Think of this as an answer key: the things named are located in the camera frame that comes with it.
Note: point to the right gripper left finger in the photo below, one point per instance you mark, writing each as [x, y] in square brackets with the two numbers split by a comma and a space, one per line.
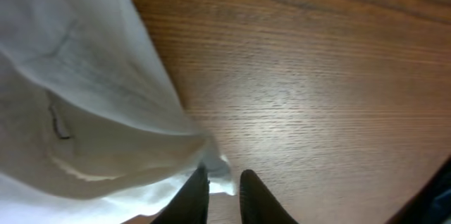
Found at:
[190, 205]

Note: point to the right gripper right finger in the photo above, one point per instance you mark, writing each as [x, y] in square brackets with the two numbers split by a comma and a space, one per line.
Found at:
[257, 203]

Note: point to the white t-shirt with robot print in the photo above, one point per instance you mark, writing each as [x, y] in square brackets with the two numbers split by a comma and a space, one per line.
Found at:
[92, 129]

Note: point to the dark grey garment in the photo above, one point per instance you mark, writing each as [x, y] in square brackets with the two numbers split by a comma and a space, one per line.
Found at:
[431, 205]

